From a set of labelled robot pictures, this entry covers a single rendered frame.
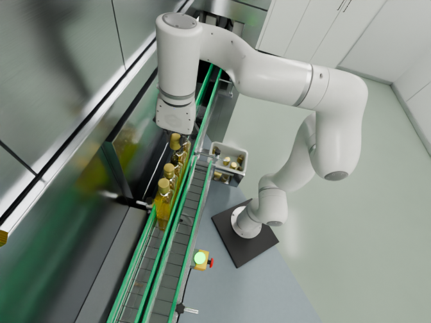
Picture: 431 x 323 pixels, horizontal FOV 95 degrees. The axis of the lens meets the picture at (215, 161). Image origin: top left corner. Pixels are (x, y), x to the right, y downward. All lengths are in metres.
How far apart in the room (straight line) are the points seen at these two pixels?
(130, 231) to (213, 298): 0.54
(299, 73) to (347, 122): 0.17
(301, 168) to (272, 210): 0.24
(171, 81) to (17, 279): 0.45
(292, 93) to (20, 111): 0.44
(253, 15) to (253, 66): 1.06
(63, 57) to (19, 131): 0.13
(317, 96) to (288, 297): 1.06
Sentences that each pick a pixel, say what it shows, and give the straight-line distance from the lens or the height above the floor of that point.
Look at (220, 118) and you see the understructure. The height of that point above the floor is 0.61.
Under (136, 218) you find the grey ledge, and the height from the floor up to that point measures 1.05.
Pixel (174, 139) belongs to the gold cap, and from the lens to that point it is 0.62.
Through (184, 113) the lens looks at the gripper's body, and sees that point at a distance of 0.51.
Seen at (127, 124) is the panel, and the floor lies 1.48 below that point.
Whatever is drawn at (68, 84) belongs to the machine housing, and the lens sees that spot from 0.44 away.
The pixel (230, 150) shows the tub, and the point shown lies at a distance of 1.20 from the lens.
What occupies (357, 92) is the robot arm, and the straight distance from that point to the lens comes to 0.51.
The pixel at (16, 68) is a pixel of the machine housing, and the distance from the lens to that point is 0.37.
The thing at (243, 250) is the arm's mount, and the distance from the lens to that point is 1.20.
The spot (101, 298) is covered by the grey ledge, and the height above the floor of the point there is 1.05.
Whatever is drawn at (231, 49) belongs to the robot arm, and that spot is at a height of 1.69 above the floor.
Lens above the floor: 1.90
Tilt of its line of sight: 55 degrees down
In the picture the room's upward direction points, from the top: 19 degrees clockwise
